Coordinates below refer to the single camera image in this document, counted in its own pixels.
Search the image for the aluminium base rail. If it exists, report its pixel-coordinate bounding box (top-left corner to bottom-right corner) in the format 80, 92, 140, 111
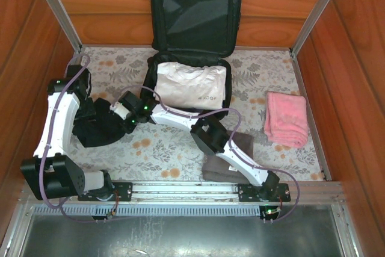
78, 180, 291, 203

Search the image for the small black controller board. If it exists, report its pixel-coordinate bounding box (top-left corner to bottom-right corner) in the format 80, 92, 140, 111
260, 205, 283, 224
90, 208, 120, 224

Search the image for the white hard-shell suitcase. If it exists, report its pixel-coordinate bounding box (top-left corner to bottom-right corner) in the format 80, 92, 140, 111
141, 0, 243, 121

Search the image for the aluminium frame post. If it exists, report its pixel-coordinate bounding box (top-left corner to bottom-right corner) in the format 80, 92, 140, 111
28, 0, 82, 53
290, 0, 351, 55

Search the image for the grey slotted cable duct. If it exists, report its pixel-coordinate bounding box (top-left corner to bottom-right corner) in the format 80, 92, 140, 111
32, 204, 334, 217

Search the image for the pink towel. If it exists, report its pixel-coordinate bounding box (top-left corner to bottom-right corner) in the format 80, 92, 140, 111
263, 91, 310, 149

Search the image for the grey towel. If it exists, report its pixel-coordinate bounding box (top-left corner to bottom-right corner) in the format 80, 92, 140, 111
201, 130, 255, 183

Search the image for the black garment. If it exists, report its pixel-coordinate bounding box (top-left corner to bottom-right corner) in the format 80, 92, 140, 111
72, 97, 133, 148

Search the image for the white T-shirt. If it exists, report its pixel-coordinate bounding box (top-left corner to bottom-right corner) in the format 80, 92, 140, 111
153, 61, 227, 110

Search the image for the galvanised metal sheet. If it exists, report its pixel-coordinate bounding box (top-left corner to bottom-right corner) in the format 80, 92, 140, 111
17, 205, 356, 257

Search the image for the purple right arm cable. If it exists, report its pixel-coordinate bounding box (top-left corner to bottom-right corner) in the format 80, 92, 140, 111
111, 85, 301, 224

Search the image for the floral patterned table cover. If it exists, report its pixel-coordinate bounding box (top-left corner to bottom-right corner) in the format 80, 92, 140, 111
51, 46, 327, 182

